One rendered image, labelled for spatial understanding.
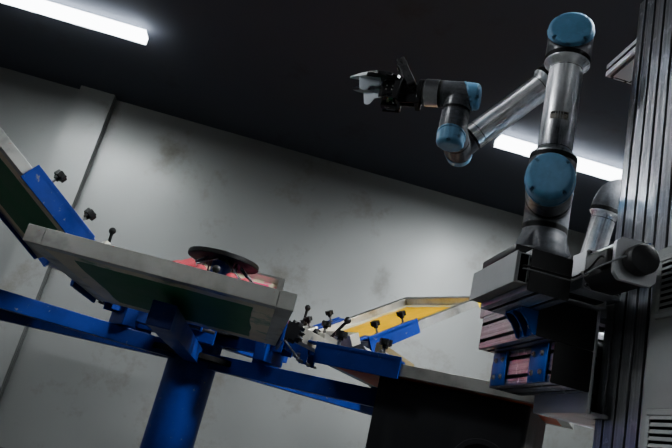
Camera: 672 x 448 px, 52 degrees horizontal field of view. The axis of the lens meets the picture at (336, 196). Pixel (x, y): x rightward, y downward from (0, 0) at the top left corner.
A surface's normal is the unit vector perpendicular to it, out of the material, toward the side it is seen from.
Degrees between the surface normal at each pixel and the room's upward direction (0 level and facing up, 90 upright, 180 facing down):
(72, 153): 90
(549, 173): 98
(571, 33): 82
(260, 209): 90
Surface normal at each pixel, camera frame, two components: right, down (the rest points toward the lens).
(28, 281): 0.15, -0.29
